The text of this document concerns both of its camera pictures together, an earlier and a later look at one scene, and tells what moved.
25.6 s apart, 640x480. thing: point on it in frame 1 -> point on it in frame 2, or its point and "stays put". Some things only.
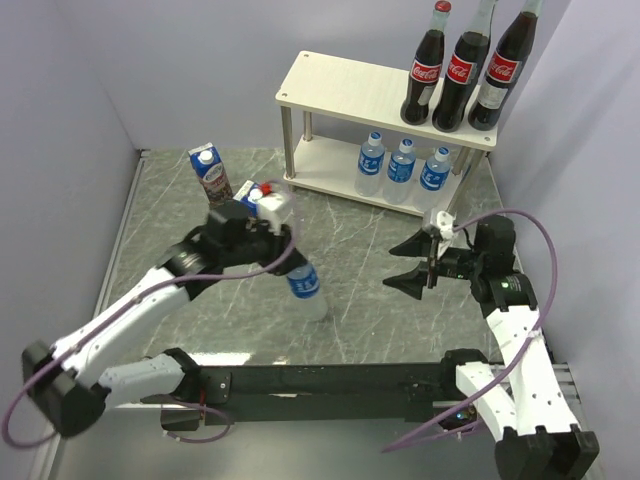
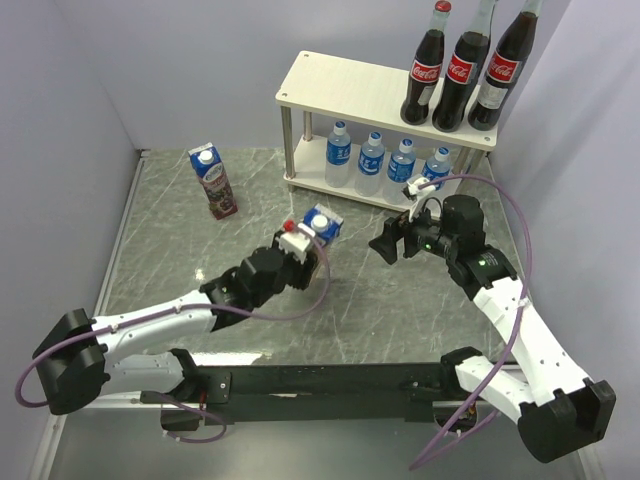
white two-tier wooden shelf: [416, 168] stays put
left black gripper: [279, 243] -> [302, 272]
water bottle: [398, 188] stays put
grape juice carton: [212, 175] stays put
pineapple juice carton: [250, 195] -> [324, 224]
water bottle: [368, 174] stays put
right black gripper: [411, 282] -> [386, 243]
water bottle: [307, 302] -> [338, 157]
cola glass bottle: [464, 62] stays put
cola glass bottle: [505, 68] stays put
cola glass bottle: [426, 68] stays put
